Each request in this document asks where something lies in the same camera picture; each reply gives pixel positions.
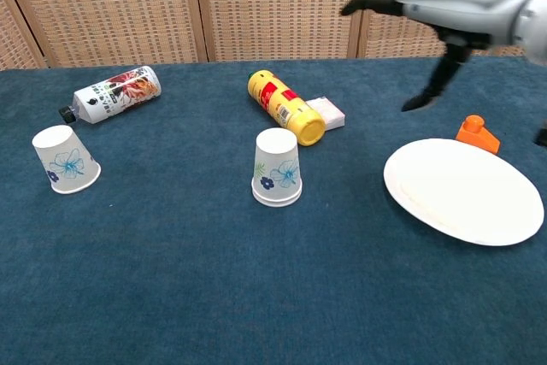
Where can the paper cup large blue flower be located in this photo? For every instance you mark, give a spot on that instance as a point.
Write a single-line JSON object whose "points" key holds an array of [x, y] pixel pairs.
{"points": [[64, 160]]}

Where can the blue velvet tablecloth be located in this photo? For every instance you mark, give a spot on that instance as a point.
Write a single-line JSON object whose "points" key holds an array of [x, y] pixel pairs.
{"points": [[171, 275]]}

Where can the paper cup green fern print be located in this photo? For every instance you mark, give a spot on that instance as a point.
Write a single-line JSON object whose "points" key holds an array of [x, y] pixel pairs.
{"points": [[277, 160]]}

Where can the orange plastic block with knob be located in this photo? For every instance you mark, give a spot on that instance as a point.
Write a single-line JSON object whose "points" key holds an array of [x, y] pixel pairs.
{"points": [[478, 136]]}

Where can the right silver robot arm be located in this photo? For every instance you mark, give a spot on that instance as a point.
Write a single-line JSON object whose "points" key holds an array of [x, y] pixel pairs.
{"points": [[536, 27]]}

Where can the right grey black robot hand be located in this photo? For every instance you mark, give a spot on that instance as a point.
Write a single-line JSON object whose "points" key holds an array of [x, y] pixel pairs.
{"points": [[466, 1]]}

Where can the white paper cup floral print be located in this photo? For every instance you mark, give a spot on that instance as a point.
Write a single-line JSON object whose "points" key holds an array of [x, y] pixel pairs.
{"points": [[275, 204]]}

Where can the yellow bottle red label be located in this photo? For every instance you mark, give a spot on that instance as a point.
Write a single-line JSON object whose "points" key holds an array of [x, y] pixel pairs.
{"points": [[284, 104]]}

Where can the pink white tissue pack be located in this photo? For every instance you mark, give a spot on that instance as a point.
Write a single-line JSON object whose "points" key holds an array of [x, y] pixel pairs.
{"points": [[331, 115]]}

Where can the white paper plate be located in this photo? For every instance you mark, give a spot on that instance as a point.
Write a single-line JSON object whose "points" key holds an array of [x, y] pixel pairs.
{"points": [[470, 190]]}

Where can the white floral bottle black cap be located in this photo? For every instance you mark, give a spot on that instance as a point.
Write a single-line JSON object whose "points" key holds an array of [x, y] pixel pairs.
{"points": [[115, 93]]}

